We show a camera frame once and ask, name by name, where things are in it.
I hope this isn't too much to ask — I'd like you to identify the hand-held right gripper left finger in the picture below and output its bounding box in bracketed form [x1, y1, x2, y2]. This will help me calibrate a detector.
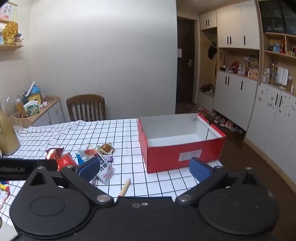
[25, 158, 114, 208]

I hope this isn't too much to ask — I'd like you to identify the red snack packet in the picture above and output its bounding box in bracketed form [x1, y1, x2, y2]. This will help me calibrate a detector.
[56, 152, 78, 171]

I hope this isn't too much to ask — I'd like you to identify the green tissue box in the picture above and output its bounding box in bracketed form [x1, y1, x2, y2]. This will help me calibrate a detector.
[24, 104, 40, 117]

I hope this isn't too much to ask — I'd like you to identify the white snack packet black label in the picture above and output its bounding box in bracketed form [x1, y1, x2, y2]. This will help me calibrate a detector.
[94, 153, 115, 185]

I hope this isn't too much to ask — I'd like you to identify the brown wooden chair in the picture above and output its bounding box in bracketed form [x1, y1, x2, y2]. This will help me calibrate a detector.
[66, 94, 106, 122]

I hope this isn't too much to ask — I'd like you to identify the patterned doormat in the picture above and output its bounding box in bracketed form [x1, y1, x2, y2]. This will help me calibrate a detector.
[176, 103, 197, 114]

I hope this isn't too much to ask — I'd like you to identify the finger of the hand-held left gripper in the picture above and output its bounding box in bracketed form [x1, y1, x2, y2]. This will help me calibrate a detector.
[0, 158, 58, 180]

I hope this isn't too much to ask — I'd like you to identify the white wall cabinet unit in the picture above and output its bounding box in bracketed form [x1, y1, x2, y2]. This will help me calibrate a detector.
[198, 0, 296, 158]

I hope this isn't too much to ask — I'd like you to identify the dark brown door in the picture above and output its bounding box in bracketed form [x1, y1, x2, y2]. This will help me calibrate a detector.
[177, 17, 197, 109]

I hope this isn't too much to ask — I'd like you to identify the gold jug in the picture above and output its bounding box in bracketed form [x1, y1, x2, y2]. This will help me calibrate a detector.
[0, 102, 21, 157]

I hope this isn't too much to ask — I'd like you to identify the brown egg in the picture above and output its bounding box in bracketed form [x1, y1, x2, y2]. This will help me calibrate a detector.
[97, 143, 115, 155]

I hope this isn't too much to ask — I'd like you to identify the wooden wall shelf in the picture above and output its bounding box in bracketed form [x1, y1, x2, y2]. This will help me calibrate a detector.
[0, 44, 24, 50]

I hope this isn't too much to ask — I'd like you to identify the white and orange snack packet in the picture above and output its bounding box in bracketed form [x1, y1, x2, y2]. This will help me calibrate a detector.
[78, 144, 98, 163]

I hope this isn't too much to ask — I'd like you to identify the clear drinking glass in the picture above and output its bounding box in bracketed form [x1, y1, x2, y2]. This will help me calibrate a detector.
[10, 111, 24, 134]

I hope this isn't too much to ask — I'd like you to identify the light wooden rack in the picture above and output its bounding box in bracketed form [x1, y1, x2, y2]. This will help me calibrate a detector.
[19, 116, 33, 128]

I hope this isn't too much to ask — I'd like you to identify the yellow and blue container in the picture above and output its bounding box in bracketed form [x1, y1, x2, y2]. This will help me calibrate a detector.
[26, 85, 44, 105]

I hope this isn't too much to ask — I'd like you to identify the colourful printed bag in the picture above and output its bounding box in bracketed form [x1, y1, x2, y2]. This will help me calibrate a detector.
[0, 180, 10, 209]

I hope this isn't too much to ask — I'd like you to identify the row of shoes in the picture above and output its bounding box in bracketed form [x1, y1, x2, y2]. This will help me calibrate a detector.
[191, 104, 246, 134]

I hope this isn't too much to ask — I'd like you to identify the framed picture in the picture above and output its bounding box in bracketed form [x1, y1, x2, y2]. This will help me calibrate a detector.
[0, 2, 18, 23]

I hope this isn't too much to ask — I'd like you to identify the white checkered tablecloth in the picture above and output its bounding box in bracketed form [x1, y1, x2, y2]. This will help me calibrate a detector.
[0, 118, 223, 230]

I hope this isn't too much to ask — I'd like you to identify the white sideboard with wooden top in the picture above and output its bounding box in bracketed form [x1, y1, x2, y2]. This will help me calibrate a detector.
[23, 96, 65, 128]

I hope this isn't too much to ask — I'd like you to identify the gold ornament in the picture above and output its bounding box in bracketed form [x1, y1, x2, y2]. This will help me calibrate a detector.
[3, 22, 17, 45]

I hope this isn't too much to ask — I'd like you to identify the beige pencil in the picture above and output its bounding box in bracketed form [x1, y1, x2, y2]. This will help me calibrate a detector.
[117, 178, 131, 198]

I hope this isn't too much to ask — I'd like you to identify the row of bottles and ornaments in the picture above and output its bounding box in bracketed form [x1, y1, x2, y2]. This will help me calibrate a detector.
[218, 38, 296, 93]

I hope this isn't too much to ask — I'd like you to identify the red cardboard box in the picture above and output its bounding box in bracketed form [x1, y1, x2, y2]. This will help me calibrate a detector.
[138, 113, 226, 174]

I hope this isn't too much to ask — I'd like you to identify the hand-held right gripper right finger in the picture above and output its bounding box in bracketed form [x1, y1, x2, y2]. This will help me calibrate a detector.
[175, 158, 269, 206]

